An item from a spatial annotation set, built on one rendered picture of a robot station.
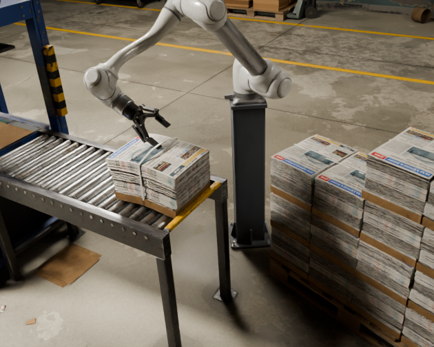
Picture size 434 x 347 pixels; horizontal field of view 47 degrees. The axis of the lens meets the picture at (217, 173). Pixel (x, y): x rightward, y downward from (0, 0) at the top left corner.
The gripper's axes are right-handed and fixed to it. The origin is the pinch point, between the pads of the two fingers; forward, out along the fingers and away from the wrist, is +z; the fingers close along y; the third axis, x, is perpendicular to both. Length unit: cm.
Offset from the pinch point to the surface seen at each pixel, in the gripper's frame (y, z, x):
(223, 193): 26.9, 33.4, -21.6
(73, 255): 142, -29, -5
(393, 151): -37, 84, -41
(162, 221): 24.5, 23.3, 18.5
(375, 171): -29, 84, -34
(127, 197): 31.7, 1.9, 14.9
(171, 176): 2.3, 17.1, 14.1
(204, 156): 2.8, 19.3, -8.8
